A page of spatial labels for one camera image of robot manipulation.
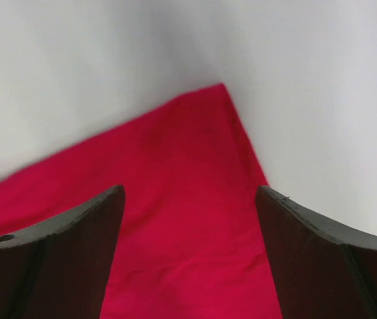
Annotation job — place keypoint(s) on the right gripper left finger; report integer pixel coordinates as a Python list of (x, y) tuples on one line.
[(59, 268)]

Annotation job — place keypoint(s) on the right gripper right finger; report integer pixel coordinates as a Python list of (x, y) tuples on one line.
[(321, 268)]

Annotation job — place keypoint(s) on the red t shirt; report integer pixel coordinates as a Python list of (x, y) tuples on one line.
[(190, 244)]

